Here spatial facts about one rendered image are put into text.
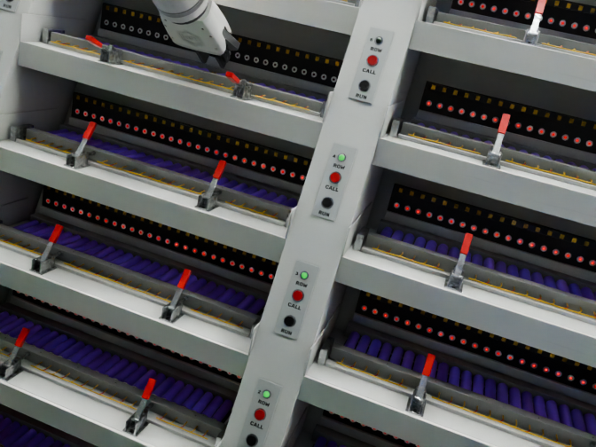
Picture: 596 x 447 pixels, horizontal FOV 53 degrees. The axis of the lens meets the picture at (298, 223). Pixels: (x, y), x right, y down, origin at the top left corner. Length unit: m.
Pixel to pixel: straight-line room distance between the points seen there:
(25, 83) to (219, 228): 0.51
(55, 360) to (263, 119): 0.60
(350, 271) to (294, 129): 0.25
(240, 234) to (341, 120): 0.25
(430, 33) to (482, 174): 0.24
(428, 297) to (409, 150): 0.23
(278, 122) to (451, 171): 0.29
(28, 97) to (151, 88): 0.30
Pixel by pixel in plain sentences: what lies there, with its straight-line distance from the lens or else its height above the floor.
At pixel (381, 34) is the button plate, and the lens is 1.02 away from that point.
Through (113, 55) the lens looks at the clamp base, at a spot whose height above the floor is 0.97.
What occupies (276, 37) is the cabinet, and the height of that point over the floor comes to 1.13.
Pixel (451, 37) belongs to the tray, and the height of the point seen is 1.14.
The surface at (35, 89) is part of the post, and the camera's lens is 1.33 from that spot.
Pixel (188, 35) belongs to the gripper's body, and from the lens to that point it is 1.04.
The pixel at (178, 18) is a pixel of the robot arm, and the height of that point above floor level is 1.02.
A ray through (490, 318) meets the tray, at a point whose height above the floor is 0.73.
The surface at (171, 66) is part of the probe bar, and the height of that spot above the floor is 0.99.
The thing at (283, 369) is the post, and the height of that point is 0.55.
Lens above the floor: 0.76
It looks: 1 degrees up
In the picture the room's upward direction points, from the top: 18 degrees clockwise
